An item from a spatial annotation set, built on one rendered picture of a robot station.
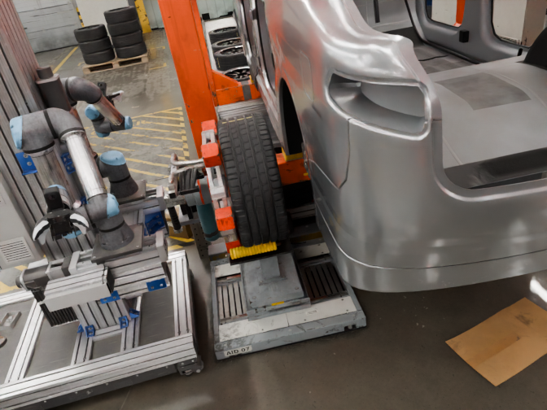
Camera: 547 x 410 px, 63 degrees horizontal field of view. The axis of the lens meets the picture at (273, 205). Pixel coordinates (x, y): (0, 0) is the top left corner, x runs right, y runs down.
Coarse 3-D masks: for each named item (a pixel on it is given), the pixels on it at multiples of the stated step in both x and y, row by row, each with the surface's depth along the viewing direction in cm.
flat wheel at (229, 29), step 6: (216, 30) 881; (222, 30) 873; (228, 30) 864; (234, 30) 845; (210, 36) 857; (216, 36) 846; (222, 36) 842; (228, 36) 843; (234, 36) 849; (210, 42) 870
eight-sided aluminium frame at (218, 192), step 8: (208, 136) 219; (208, 168) 200; (216, 168) 200; (208, 176) 199; (216, 192) 197; (224, 192) 197; (216, 200) 199; (224, 200) 199; (216, 208) 201; (224, 232) 208; (232, 232) 208; (232, 240) 227
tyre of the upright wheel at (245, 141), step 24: (240, 120) 209; (264, 120) 206; (240, 144) 198; (264, 144) 197; (240, 168) 194; (264, 168) 194; (240, 192) 194; (264, 192) 195; (240, 216) 198; (264, 216) 200; (264, 240) 214
